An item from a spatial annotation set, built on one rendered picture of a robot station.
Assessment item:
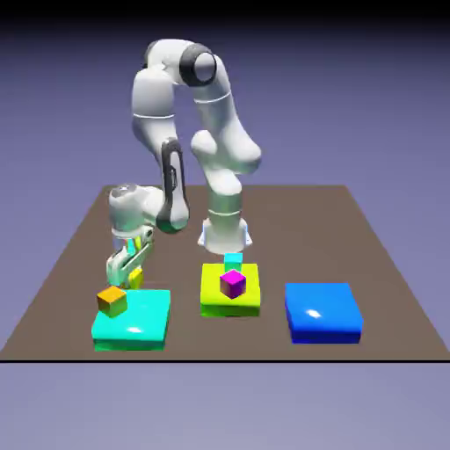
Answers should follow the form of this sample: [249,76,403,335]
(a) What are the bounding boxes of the small magenta cube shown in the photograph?
[219,269,247,301]

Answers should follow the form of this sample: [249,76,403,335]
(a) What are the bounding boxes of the large yellow box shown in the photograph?
[200,263,262,318]

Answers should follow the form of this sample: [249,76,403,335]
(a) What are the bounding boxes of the large cyan box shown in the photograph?
[91,288,172,352]

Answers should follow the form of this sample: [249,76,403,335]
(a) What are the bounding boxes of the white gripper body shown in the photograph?
[105,239,155,287]

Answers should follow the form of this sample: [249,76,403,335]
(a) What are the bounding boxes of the small orange cube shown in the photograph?
[96,285,128,319]

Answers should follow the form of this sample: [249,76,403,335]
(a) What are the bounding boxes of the small cyan cube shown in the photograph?
[223,252,244,272]

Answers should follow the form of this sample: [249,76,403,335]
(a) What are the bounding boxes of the large blue box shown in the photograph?
[284,282,364,345]

